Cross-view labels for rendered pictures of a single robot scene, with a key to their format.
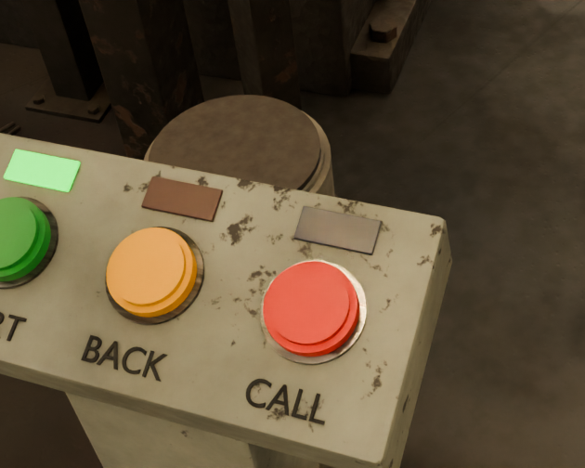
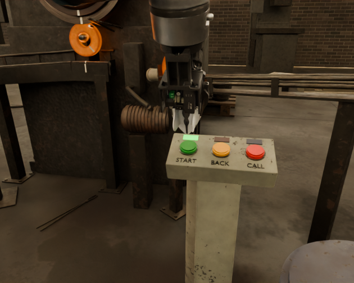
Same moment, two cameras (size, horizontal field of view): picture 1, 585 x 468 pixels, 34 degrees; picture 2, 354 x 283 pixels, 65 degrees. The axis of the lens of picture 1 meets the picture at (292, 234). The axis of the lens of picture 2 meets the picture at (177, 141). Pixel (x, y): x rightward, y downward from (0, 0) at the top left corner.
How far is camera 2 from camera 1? 0.41 m
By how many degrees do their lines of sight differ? 29
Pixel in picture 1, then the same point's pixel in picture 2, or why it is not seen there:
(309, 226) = (249, 141)
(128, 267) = (217, 147)
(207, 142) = not seen: hidden behind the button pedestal
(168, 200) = (219, 139)
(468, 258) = not seen: hidden behind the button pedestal
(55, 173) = (194, 137)
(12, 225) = (190, 143)
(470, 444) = (239, 259)
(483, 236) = not seen: hidden behind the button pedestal
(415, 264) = (271, 145)
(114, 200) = (207, 141)
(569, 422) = (262, 252)
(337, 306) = (261, 149)
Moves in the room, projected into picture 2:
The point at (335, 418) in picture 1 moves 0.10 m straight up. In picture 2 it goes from (266, 167) to (272, 122)
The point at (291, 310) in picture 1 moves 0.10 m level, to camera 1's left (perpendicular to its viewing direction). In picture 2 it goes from (252, 150) to (210, 156)
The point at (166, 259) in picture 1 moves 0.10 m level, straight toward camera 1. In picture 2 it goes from (225, 146) to (255, 163)
